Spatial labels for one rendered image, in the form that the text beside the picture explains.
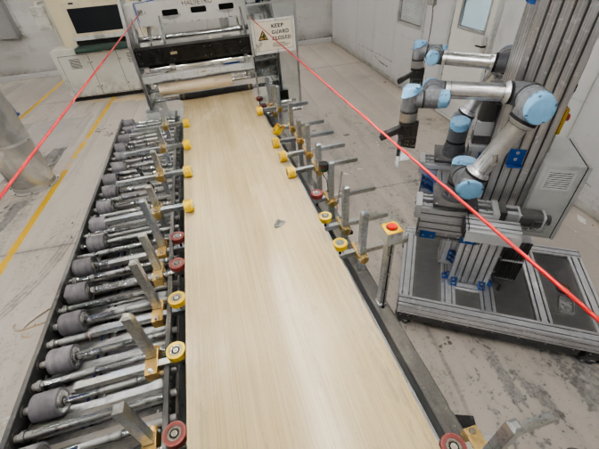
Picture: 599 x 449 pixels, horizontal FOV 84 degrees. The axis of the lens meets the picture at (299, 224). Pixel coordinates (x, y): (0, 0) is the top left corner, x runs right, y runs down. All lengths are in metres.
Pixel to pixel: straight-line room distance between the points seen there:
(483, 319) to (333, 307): 1.25
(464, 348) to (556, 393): 0.52
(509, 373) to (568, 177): 1.25
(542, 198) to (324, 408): 1.57
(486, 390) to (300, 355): 1.42
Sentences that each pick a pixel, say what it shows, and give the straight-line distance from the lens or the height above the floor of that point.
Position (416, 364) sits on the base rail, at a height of 0.70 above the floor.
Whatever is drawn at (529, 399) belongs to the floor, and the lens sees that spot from 2.61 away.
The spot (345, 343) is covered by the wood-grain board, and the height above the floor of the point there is 0.90.
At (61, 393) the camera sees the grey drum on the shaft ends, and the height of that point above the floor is 0.83.
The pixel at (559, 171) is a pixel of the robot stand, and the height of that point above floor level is 1.20.
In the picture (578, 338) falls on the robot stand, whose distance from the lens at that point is 2.70.
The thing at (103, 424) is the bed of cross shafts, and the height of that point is 0.71.
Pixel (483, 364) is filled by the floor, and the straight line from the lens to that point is 2.61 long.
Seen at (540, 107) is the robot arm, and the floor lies 1.61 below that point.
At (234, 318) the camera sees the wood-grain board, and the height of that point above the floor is 0.90.
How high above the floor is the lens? 2.14
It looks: 40 degrees down
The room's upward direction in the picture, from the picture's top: 5 degrees counter-clockwise
